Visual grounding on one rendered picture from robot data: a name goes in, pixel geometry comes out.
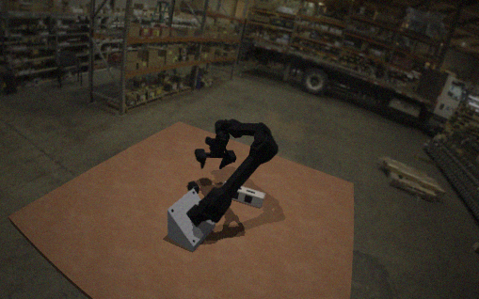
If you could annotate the black two-prong charger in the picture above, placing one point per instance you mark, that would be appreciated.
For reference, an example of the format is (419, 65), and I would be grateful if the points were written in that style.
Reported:
(191, 185)

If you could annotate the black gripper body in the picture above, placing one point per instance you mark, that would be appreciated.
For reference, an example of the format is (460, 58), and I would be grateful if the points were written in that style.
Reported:
(215, 152)

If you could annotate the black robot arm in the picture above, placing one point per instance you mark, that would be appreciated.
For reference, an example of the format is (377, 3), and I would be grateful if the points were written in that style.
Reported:
(262, 150)

